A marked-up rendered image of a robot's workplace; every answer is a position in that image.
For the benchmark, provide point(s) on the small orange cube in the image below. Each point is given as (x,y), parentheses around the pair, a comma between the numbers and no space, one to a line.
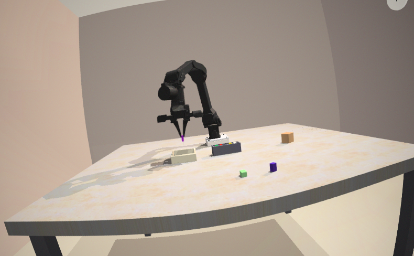
(287,137)

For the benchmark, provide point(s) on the small purple block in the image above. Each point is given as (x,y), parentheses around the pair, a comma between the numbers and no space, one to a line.
(273,167)

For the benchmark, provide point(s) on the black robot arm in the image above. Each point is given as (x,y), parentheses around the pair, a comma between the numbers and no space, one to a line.
(172,89)

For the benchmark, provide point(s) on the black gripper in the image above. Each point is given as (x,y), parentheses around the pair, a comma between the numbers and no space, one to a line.
(196,114)

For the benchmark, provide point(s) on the small light green cube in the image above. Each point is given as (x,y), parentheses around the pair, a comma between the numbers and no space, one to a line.
(243,173)

